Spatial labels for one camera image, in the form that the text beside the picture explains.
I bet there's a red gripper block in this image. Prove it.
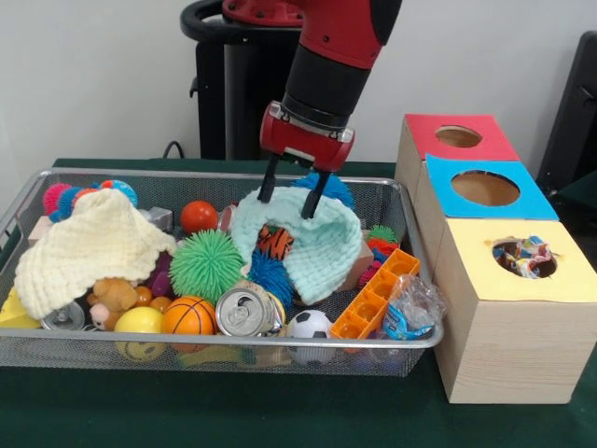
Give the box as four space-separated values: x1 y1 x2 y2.
258 101 356 220

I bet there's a mint green waffle cloth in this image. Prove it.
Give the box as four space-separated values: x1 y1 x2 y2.
229 187 364 306

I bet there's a cream waffle cloth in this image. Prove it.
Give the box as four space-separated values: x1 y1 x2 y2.
14 188 178 320

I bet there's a white colourful spotted cloth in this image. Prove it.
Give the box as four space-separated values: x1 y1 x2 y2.
493 235 559 279

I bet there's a wooden three-hole box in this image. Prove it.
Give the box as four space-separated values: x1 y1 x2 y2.
395 114 597 405

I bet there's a clear mesh bin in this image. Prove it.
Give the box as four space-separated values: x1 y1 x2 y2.
0 168 445 379

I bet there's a large blue spiky ball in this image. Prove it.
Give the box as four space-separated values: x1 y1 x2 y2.
291 173 356 212

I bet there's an orange tiger striped toy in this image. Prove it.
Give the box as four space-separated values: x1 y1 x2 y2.
257 224 296 261

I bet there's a red-orange ball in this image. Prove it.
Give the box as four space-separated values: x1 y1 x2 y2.
181 200 219 233

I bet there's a green spiky ball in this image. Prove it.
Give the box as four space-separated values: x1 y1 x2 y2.
169 229 254 308

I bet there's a silver drink can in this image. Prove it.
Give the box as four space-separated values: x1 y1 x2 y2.
216 283 277 338

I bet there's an orange plastic gear toy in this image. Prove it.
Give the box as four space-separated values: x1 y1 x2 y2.
328 247 422 341

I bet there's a small soccer ball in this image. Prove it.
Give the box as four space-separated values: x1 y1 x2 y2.
285 311 334 365

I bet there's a small orange basketball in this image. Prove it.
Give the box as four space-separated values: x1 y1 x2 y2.
160 296 221 337

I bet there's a clear plastic packet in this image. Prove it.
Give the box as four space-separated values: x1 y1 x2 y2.
382 275 447 342

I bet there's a yellow ball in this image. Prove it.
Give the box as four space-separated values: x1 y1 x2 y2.
114 306 166 336

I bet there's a small brown teddy bear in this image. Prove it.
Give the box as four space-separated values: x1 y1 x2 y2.
88 276 141 330

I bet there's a black panel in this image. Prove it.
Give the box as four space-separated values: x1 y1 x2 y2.
536 31 597 230

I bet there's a yellow wedge block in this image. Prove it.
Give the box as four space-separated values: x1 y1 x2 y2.
0 286 43 329

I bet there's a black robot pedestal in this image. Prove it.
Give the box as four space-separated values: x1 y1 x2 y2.
180 0 323 161

